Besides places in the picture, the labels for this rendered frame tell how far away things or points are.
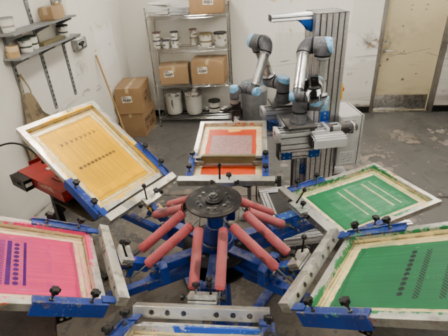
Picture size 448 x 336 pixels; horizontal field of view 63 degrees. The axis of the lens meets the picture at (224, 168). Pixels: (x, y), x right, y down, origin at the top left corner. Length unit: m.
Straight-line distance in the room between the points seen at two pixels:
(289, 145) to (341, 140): 0.39
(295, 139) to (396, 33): 3.94
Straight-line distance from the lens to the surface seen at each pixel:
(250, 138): 3.10
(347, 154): 3.37
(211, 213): 1.85
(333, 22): 2.99
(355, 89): 6.60
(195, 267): 1.79
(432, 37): 6.80
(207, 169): 2.80
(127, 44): 6.59
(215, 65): 5.84
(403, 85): 6.87
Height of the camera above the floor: 2.41
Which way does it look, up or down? 30 degrees down
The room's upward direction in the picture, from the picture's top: 3 degrees counter-clockwise
